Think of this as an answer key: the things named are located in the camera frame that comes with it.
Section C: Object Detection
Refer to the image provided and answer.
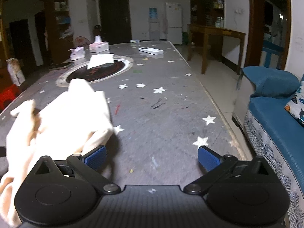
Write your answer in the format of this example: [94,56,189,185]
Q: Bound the white paper sack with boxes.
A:
[6,58,26,86]

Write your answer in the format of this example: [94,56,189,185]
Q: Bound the white remote control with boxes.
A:
[138,47,164,55]

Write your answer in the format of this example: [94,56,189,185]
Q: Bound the small pink tissue pack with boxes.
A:
[69,47,85,61]

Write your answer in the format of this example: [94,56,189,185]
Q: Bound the red plastic stool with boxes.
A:
[0,85,21,111]

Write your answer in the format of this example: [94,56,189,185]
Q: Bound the dark wooden door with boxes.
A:
[98,0,132,44]

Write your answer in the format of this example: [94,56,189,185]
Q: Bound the wooden side table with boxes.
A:
[187,24,246,75]

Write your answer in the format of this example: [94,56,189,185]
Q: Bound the blue table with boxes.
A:
[262,40,284,69]

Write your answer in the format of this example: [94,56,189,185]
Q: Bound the blue sofa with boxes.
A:
[234,66,304,228]

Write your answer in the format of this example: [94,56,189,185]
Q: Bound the white pink tissue box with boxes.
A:
[89,36,110,53]

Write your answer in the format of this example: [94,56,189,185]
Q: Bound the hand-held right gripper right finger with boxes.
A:
[184,146,273,194]

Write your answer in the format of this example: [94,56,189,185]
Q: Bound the printed cushion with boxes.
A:
[284,91,304,127]

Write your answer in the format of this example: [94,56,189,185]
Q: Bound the arched wooden shelf cabinet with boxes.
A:
[0,0,74,64]

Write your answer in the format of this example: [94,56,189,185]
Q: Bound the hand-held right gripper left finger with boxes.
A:
[31,145,121,195]

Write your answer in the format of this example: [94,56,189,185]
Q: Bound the round black induction hob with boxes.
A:
[56,56,134,87]

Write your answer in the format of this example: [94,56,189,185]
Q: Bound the white refrigerator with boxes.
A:
[165,2,183,45]

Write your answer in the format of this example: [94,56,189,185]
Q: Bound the wooden door frame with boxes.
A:
[245,0,291,69]

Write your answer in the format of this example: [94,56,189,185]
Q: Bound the dark wooden display cabinet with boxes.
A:
[189,0,225,45]

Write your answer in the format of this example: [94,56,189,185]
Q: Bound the cream garment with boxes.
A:
[0,79,114,227]

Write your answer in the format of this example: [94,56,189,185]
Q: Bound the dark phone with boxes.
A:
[49,62,72,70]

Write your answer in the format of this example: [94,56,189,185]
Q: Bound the water dispenser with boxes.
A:
[149,7,160,41]

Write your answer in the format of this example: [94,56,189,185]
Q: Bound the white tissue sheet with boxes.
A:
[87,54,114,70]

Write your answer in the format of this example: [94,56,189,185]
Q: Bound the grey star tablecloth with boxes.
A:
[0,40,252,188]

